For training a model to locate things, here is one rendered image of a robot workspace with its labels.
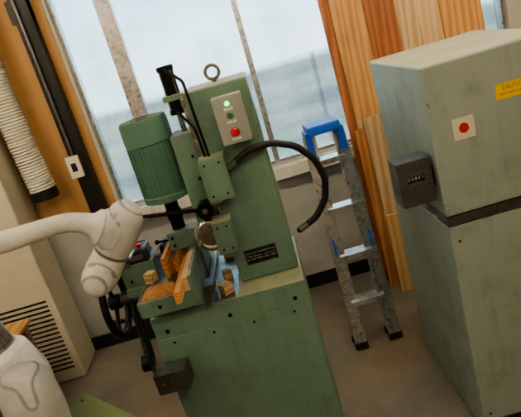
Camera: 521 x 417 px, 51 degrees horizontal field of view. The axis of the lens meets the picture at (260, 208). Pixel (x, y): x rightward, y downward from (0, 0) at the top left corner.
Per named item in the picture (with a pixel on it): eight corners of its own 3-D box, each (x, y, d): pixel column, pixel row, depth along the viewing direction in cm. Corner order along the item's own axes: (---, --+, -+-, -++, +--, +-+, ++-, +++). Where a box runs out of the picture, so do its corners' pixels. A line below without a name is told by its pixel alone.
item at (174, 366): (162, 382, 205) (155, 365, 202) (193, 374, 204) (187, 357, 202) (159, 396, 197) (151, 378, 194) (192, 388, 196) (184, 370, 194)
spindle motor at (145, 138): (150, 197, 215) (122, 121, 205) (193, 185, 214) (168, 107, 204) (142, 211, 198) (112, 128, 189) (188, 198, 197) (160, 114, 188)
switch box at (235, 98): (224, 143, 189) (210, 98, 184) (252, 135, 188) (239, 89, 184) (223, 146, 183) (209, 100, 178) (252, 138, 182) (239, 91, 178)
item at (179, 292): (193, 237, 238) (191, 228, 237) (198, 235, 238) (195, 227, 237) (176, 304, 179) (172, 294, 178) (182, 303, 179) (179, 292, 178)
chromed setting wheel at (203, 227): (200, 252, 201) (189, 222, 197) (232, 243, 200) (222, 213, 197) (199, 256, 198) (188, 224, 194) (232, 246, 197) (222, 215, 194)
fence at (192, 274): (203, 229, 244) (199, 218, 242) (207, 228, 244) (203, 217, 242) (190, 289, 187) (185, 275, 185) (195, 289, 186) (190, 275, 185)
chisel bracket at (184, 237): (174, 248, 216) (168, 228, 213) (209, 238, 215) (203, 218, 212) (172, 255, 209) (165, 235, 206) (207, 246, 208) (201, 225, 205)
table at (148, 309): (145, 258, 247) (141, 246, 246) (211, 240, 246) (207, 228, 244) (116, 327, 190) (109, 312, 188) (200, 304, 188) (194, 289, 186)
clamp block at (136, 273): (134, 274, 225) (126, 254, 222) (165, 265, 224) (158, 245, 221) (126, 289, 211) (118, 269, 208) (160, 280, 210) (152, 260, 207)
